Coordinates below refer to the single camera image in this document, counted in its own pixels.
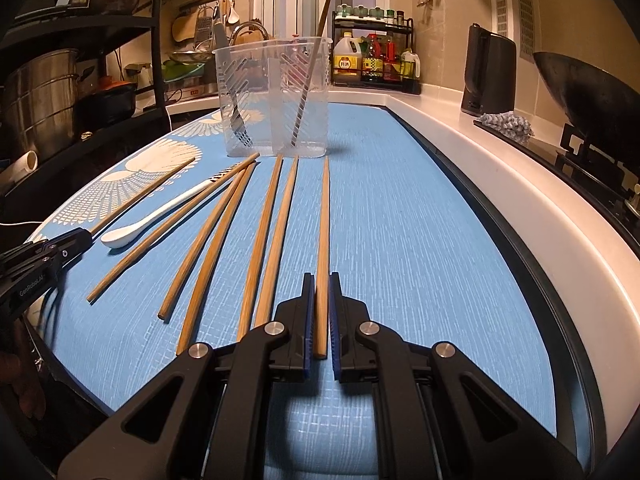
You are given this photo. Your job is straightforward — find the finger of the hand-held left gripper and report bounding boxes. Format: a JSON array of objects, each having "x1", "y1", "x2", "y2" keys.
[
  {"x1": 30, "y1": 228, "x2": 94, "y2": 254},
  {"x1": 35, "y1": 236, "x2": 94, "y2": 277}
]

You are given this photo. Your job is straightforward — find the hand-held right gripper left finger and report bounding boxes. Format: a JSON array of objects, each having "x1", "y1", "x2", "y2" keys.
[{"x1": 57, "y1": 273, "x2": 316, "y2": 480}]

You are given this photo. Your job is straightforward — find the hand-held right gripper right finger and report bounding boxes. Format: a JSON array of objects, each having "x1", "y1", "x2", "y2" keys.
[{"x1": 329, "y1": 273, "x2": 586, "y2": 480}]

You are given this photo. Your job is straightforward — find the wooden chopstick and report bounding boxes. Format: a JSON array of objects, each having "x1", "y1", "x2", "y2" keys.
[
  {"x1": 86, "y1": 152, "x2": 261, "y2": 305},
  {"x1": 290, "y1": 0, "x2": 337, "y2": 143},
  {"x1": 253, "y1": 155, "x2": 301, "y2": 328},
  {"x1": 91, "y1": 156, "x2": 197, "y2": 236},
  {"x1": 312, "y1": 156, "x2": 332, "y2": 360},
  {"x1": 236, "y1": 153, "x2": 285, "y2": 343},
  {"x1": 175, "y1": 162, "x2": 258, "y2": 356},
  {"x1": 157, "y1": 160, "x2": 257, "y2": 321}
]

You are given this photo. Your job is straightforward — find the clear plastic utensil holder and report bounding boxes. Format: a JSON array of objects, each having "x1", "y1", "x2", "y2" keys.
[{"x1": 212, "y1": 35, "x2": 334, "y2": 159}]

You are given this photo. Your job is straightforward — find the person's left hand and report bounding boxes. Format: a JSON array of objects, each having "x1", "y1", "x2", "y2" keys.
[{"x1": 0, "y1": 322, "x2": 45, "y2": 416}]

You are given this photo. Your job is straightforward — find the white ceramic spoon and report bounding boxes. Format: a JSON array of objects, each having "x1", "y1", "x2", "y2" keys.
[{"x1": 101, "y1": 167, "x2": 237, "y2": 250}]

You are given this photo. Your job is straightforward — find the white plastic pipe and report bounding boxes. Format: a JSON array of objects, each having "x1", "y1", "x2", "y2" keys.
[{"x1": 0, "y1": 151, "x2": 39, "y2": 187}]

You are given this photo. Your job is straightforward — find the steel stock pot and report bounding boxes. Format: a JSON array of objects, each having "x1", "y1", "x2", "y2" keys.
[{"x1": 0, "y1": 49, "x2": 82, "y2": 162}]

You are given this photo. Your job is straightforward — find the blue patterned table mat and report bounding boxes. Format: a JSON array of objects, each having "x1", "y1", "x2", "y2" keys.
[{"x1": 30, "y1": 101, "x2": 608, "y2": 480}]

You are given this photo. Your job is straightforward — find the black pot with orange lid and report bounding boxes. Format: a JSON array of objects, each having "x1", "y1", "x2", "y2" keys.
[{"x1": 75, "y1": 76, "x2": 139, "y2": 122}]

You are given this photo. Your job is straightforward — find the green plastic basin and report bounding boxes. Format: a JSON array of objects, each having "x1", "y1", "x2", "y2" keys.
[{"x1": 162, "y1": 59, "x2": 212, "y2": 84}]

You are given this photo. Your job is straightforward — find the black metal storage rack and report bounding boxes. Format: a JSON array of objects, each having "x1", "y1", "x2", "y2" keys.
[{"x1": 0, "y1": 0, "x2": 173, "y2": 211}]

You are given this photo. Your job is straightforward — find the grey metal fork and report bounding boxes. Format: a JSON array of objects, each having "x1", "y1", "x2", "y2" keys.
[{"x1": 214, "y1": 16, "x2": 253, "y2": 148}]

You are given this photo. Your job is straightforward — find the steel bowl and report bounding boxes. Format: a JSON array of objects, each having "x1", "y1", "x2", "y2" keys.
[{"x1": 169, "y1": 50, "x2": 214, "y2": 64}]

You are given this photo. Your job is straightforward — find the hanging metal grater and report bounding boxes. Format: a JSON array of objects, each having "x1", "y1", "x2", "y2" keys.
[{"x1": 194, "y1": 5, "x2": 214, "y2": 44}]

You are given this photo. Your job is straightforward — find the oil jug with yellow label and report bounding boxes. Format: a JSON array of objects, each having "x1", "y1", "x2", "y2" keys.
[{"x1": 333, "y1": 32, "x2": 364, "y2": 84}]

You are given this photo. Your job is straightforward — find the dark soy sauce bottle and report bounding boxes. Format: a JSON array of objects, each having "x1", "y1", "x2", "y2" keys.
[{"x1": 362, "y1": 35, "x2": 384, "y2": 83}]

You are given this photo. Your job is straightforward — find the red sauce bottle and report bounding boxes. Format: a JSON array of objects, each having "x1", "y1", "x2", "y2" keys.
[{"x1": 382, "y1": 35, "x2": 402, "y2": 82}]

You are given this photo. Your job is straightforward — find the yellow oil bottle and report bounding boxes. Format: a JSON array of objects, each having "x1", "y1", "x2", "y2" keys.
[{"x1": 400, "y1": 50, "x2": 422, "y2": 82}]

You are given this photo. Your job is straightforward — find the grey dish cloth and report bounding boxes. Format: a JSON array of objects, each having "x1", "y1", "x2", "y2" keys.
[{"x1": 473, "y1": 110, "x2": 535, "y2": 142}]

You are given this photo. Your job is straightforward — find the chrome kitchen faucet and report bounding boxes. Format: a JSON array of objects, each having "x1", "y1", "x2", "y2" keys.
[{"x1": 229, "y1": 21, "x2": 269, "y2": 47}]

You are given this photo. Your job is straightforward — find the black spice rack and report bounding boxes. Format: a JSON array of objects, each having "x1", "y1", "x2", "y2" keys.
[{"x1": 332, "y1": 12, "x2": 417, "y2": 87}]

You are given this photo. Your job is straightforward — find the row of spice jars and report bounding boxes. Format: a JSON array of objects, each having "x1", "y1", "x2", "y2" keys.
[{"x1": 336, "y1": 4, "x2": 407, "y2": 19}]

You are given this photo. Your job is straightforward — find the window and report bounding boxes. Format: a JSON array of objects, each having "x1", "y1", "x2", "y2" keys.
[{"x1": 250, "y1": 0, "x2": 392, "y2": 43}]

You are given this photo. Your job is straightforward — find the black gas stove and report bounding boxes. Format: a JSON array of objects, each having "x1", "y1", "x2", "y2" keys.
[{"x1": 492, "y1": 120, "x2": 640, "y2": 246}]

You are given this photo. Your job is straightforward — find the black wok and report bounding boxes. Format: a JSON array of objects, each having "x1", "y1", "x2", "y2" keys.
[{"x1": 532, "y1": 51, "x2": 640, "y2": 162}]

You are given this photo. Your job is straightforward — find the tall metal wall vent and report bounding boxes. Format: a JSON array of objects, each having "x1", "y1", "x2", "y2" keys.
[{"x1": 517, "y1": 0, "x2": 536, "y2": 57}]

